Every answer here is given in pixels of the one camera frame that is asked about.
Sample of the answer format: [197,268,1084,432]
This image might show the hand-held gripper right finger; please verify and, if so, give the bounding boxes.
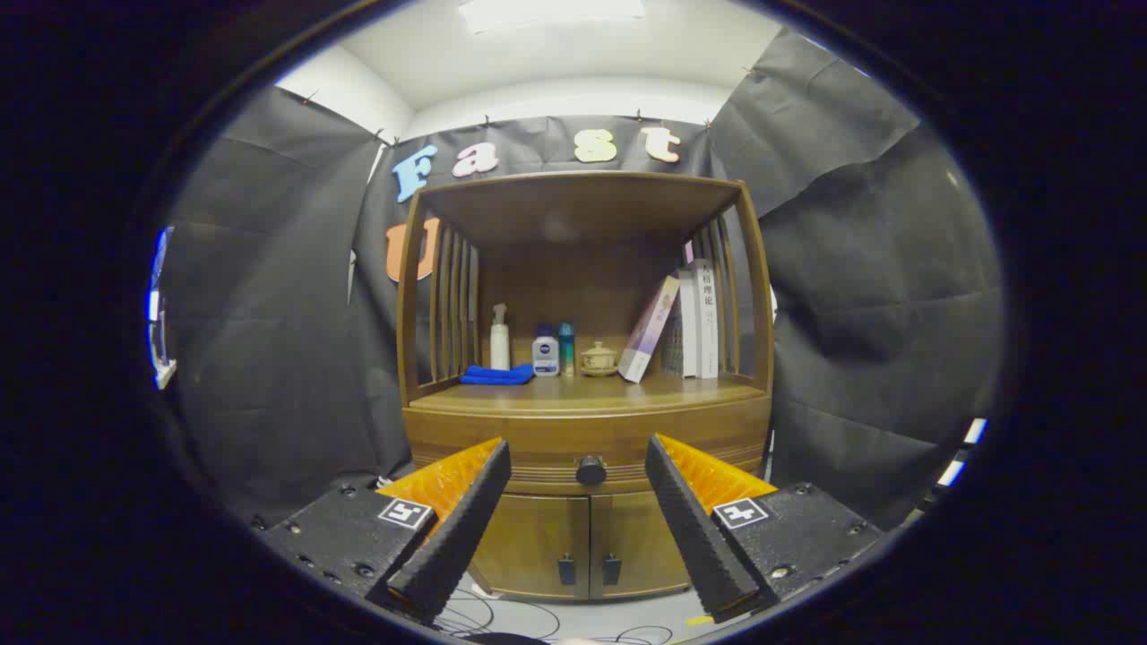
[645,434,884,626]

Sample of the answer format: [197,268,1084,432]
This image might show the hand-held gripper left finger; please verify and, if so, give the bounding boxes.
[255,437,512,626]

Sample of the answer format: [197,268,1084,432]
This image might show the wooden drawer with black knob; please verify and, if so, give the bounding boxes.
[403,408,772,494]

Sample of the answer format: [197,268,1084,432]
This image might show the wooden cabinet door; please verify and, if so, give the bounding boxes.
[470,493,591,599]
[590,491,691,599]

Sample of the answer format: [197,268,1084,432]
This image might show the wooden countertop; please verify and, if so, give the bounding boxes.
[408,372,770,415]

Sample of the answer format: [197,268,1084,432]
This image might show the wooden cabinet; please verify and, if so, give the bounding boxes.
[396,172,776,601]

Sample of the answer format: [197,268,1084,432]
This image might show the blue folded cloth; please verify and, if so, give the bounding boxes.
[460,364,536,386]

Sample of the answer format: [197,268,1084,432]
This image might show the white spray bottle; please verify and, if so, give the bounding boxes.
[489,303,511,371]

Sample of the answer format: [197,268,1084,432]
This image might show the dark patterned book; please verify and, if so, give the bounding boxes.
[663,296,686,377]

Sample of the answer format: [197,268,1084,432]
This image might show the white bottle with blue cap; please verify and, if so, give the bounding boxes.
[532,323,560,377]

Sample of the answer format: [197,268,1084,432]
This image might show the plain white book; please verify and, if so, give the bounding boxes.
[678,269,701,379]

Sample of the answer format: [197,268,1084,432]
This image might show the purple and white book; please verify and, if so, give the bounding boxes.
[618,275,681,384]

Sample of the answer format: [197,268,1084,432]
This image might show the white book with black lettering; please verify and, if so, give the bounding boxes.
[690,259,720,380]

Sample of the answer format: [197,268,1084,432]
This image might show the white slatted object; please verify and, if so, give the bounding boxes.
[936,417,987,489]

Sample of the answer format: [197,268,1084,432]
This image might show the ceiling light panel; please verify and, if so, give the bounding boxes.
[459,0,646,35]

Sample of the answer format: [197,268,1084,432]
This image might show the black floor cables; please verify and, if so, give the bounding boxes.
[435,587,673,645]

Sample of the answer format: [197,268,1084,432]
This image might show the white frame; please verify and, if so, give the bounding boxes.
[148,228,177,391]

